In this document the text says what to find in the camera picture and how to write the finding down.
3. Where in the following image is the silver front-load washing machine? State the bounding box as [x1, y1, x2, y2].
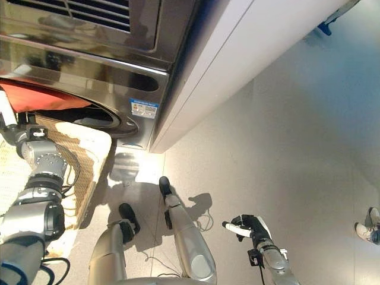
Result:
[0, 32, 172, 153]

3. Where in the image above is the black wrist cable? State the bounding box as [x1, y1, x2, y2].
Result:
[37, 144, 83, 285]
[247, 248, 267, 285]

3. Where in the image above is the blue energy label sticker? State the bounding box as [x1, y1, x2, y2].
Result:
[128, 97, 159, 120]

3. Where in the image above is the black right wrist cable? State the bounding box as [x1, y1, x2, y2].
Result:
[247, 248, 267, 285]

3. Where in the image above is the silver robot torso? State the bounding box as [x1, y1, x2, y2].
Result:
[117, 275, 192, 285]

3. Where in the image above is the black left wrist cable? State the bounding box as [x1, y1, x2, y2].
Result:
[37, 144, 83, 285]

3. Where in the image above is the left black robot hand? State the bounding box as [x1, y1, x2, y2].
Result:
[0, 90, 39, 131]

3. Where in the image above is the red cloth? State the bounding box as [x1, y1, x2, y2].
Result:
[0, 78, 93, 114]

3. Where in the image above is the thin grey floor cable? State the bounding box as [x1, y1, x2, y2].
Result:
[144, 195, 183, 277]

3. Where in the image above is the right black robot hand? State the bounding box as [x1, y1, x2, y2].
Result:
[221, 214, 273, 243]

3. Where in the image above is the left silver robot leg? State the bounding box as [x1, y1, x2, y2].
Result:
[87, 202, 142, 285]

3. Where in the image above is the blue floor tool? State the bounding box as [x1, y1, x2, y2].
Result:
[316, 0, 362, 37]

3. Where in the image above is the white wicker laundry basket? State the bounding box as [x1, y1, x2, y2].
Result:
[0, 113, 113, 259]

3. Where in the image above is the person's grey sneaker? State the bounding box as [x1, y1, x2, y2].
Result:
[354, 206, 380, 245]

